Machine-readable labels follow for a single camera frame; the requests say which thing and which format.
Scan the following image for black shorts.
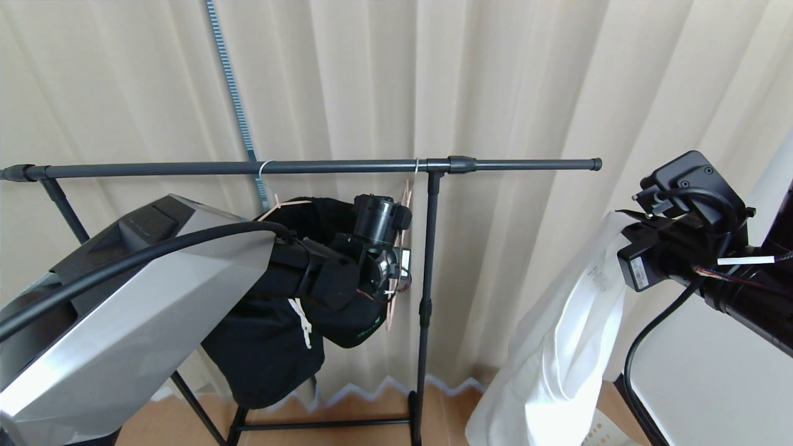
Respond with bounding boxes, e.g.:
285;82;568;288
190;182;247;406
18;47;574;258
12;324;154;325
201;197;405;410

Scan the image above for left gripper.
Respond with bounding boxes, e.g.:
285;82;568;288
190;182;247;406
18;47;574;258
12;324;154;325
366;245;414;297

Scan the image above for white laundry basket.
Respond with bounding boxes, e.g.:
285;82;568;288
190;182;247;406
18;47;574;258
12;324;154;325
579;409;640;446

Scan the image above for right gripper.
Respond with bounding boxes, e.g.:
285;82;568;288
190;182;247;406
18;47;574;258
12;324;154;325
617;220;793;358

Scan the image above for beige curtain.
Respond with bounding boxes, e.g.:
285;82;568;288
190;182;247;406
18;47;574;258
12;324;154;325
0;0;793;406

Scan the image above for black clothes rack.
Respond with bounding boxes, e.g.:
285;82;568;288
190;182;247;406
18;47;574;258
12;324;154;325
0;157;603;446

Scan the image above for pink clothes hanger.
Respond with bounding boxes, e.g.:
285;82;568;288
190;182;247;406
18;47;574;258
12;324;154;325
384;159;422;331
256;160;312;222

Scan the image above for black cable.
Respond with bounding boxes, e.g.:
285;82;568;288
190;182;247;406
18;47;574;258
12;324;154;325
0;221;297;343
622;276;704;446

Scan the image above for white garment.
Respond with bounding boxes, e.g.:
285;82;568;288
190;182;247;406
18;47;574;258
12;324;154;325
465;211;636;446

